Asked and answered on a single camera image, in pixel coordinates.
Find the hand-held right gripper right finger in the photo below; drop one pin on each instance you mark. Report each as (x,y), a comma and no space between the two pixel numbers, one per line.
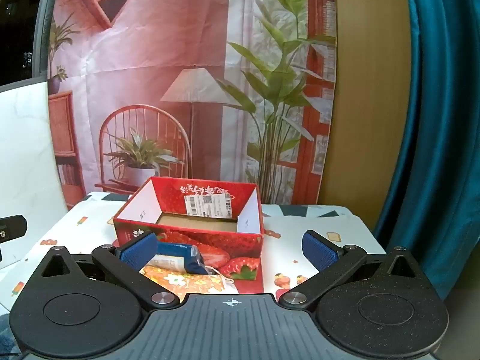
(318,251)

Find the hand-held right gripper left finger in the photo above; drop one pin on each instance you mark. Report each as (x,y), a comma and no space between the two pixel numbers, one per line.
(137,252)

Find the blue plastic packet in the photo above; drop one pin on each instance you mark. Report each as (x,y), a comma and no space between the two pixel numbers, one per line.
(176,250)

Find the red strawberry print cardboard box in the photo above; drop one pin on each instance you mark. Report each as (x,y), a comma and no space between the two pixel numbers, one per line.
(240,249)

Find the white printed tablecloth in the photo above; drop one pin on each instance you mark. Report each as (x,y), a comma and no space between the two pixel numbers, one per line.
(292,225)

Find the yellow floral pouch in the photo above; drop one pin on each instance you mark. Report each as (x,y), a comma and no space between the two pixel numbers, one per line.
(187,280)

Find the white marble pattern board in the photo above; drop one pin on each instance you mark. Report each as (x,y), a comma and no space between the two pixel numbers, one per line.
(26,150)

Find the wooden panel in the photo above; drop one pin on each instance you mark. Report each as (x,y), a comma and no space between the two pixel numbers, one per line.
(371,82)

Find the teal curtain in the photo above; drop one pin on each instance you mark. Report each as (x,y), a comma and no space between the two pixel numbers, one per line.
(442,120)

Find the dark window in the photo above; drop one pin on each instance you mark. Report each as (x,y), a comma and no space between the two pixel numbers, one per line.
(18,26)

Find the printed room scene backdrop cloth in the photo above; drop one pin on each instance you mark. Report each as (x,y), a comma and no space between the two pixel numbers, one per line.
(150,45)

